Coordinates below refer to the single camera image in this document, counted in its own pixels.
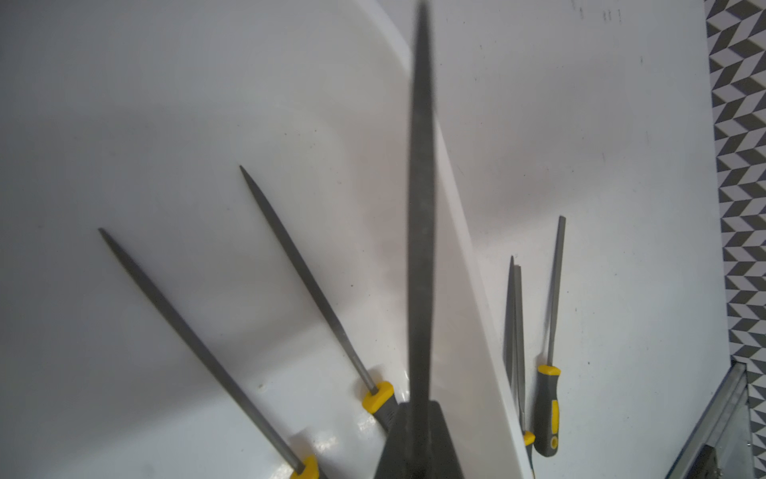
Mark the file tool three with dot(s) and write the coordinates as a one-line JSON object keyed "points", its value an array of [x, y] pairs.
{"points": [[421, 222]]}

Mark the file tool four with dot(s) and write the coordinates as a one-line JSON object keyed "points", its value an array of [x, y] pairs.
{"points": [[380, 400]]}

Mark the aluminium front rail frame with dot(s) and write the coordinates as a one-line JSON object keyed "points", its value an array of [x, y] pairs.
{"points": [[720, 446]]}

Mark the file tool five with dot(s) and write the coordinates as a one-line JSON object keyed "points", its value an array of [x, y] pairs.
{"points": [[301, 468]]}

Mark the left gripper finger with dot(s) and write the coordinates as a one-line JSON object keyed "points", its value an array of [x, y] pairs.
{"points": [[410, 455]]}

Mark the file tool two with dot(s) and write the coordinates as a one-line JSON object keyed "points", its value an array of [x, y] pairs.
{"points": [[520, 369]]}

